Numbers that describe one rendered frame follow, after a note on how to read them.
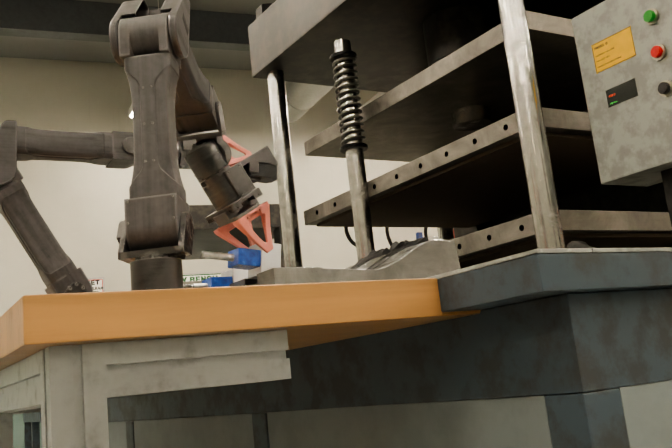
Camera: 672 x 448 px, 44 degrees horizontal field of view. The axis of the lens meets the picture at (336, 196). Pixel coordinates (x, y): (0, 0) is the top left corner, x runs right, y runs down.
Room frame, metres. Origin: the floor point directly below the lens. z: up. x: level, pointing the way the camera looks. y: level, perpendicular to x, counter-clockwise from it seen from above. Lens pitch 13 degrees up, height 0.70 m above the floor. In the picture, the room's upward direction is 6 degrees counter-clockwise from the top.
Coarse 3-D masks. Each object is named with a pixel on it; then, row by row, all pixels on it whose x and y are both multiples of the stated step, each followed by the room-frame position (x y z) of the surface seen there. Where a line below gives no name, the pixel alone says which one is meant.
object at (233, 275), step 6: (228, 270) 1.45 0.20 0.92; (234, 270) 1.44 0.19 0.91; (240, 270) 1.44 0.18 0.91; (246, 270) 1.45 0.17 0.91; (222, 276) 1.47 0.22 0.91; (228, 276) 1.44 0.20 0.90; (234, 276) 1.44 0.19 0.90; (240, 276) 1.44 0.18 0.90; (246, 276) 1.45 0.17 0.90; (204, 282) 1.44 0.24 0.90; (210, 282) 1.42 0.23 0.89; (216, 282) 1.42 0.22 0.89; (222, 282) 1.43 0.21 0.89; (228, 282) 1.43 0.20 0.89
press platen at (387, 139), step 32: (544, 32) 1.93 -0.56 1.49; (448, 64) 2.14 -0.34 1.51; (480, 64) 2.11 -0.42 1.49; (544, 64) 2.16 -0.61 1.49; (576, 64) 2.19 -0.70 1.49; (384, 96) 2.40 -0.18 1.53; (416, 96) 2.31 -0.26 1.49; (448, 96) 2.34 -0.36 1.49; (480, 96) 2.37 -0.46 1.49; (512, 96) 2.41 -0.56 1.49; (544, 96) 2.44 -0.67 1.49; (576, 96) 2.48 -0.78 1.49; (384, 128) 2.59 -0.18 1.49; (416, 128) 2.63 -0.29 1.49; (448, 128) 2.67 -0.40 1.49
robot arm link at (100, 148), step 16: (0, 128) 1.44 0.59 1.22; (16, 128) 1.46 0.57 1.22; (32, 128) 1.49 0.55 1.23; (0, 144) 1.44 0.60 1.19; (16, 144) 1.46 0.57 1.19; (32, 144) 1.48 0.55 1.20; (48, 144) 1.50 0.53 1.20; (64, 144) 1.52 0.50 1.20; (80, 144) 1.53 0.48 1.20; (96, 144) 1.54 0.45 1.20; (112, 144) 1.55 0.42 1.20; (0, 160) 1.44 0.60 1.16; (16, 160) 1.45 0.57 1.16; (64, 160) 1.54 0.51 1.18; (80, 160) 1.55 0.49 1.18; (96, 160) 1.56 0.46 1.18; (112, 160) 1.56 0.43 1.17; (128, 160) 1.57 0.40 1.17; (0, 176) 1.44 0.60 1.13
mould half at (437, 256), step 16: (432, 240) 1.47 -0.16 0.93; (448, 240) 1.49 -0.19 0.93; (400, 256) 1.44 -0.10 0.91; (416, 256) 1.45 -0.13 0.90; (432, 256) 1.46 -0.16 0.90; (448, 256) 1.48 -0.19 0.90; (272, 272) 1.30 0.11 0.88; (288, 272) 1.31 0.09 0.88; (304, 272) 1.32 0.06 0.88; (320, 272) 1.34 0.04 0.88; (336, 272) 1.35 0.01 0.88; (352, 272) 1.37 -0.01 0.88; (368, 272) 1.39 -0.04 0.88; (384, 272) 1.41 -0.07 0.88; (400, 272) 1.42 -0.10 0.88; (416, 272) 1.44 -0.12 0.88; (432, 272) 1.46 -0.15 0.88
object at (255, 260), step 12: (204, 252) 1.31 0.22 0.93; (216, 252) 1.32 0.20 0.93; (228, 252) 1.36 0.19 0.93; (240, 252) 1.33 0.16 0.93; (252, 252) 1.34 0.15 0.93; (264, 252) 1.35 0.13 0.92; (276, 252) 1.36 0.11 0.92; (228, 264) 1.36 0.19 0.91; (240, 264) 1.33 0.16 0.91; (252, 264) 1.34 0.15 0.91; (264, 264) 1.35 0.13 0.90; (276, 264) 1.36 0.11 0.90; (252, 276) 1.37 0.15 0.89
